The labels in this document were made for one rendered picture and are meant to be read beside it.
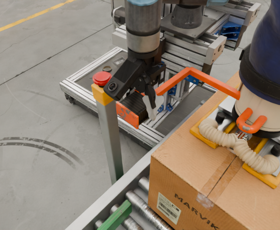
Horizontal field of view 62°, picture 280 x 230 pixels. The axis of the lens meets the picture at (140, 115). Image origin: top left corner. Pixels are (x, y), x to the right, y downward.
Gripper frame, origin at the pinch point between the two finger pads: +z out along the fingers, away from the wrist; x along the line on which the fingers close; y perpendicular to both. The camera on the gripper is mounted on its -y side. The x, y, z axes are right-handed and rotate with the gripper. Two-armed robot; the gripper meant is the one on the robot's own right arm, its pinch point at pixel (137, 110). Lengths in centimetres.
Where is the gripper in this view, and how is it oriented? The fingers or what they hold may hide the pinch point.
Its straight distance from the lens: 67.4
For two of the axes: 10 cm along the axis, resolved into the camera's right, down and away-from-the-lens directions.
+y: 6.9, -5.4, 4.9
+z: 0.0, 6.8, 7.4
